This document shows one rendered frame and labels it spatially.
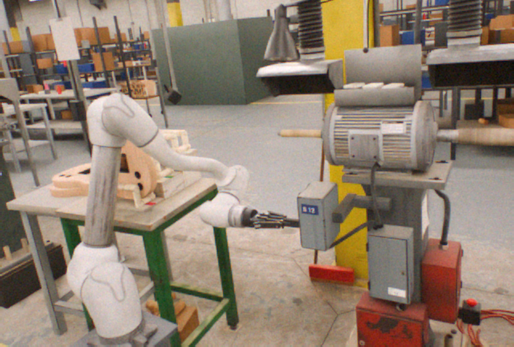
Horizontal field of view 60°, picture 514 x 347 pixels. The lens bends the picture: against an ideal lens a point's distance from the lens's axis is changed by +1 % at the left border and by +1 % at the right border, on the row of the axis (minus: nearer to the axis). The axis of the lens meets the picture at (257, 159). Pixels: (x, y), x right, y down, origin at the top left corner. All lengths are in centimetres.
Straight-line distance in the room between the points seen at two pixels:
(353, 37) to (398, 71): 90
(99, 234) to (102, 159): 28
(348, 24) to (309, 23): 85
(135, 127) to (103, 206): 35
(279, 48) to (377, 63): 38
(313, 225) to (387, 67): 66
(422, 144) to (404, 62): 33
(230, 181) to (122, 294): 60
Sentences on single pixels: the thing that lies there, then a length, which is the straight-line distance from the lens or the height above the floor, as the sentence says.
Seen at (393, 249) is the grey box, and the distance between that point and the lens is 167.
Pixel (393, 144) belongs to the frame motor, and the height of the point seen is 125.
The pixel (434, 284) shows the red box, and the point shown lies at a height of 71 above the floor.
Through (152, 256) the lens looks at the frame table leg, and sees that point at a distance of 205.
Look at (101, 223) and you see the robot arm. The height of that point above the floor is 107.
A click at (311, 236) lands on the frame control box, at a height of 97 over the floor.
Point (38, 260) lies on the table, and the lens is 294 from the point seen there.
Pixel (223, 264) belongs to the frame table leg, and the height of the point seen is 44.
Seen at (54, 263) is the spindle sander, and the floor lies 13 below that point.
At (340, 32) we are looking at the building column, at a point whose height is 161.
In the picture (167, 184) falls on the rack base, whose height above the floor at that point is 100.
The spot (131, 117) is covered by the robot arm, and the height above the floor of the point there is 145.
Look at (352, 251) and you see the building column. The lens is 301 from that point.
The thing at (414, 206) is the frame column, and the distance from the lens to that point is 169.
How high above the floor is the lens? 169
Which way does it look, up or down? 17 degrees down
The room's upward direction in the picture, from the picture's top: 7 degrees counter-clockwise
